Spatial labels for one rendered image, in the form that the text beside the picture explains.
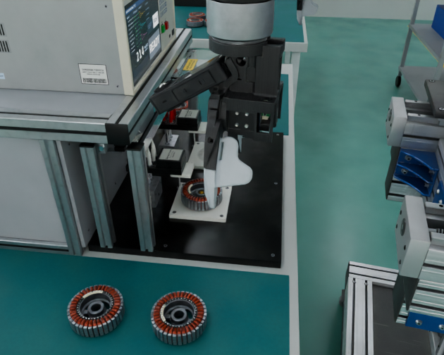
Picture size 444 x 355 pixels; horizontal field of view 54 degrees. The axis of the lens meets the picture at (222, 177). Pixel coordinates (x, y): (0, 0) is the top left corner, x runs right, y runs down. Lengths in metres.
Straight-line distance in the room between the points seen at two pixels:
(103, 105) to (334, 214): 1.74
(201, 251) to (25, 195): 0.42
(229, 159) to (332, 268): 1.65
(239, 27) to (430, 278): 0.59
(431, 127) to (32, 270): 1.06
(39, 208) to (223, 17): 0.73
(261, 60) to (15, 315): 0.76
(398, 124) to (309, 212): 1.28
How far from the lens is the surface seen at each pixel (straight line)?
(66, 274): 1.09
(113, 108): 0.93
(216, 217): 1.13
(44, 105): 0.99
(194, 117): 1.30
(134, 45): 0.99
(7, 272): 1.14
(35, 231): 1.14
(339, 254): 2.22
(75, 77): 1.01
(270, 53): 0.50
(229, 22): 0.48
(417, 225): 0.85
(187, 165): 1.15
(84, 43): 0.98
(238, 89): 0.53
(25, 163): 1.02
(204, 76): 0.52
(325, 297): 2.02
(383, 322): 1.72
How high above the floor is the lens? 1.50
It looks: 34 degrees down
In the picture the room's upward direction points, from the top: straight up
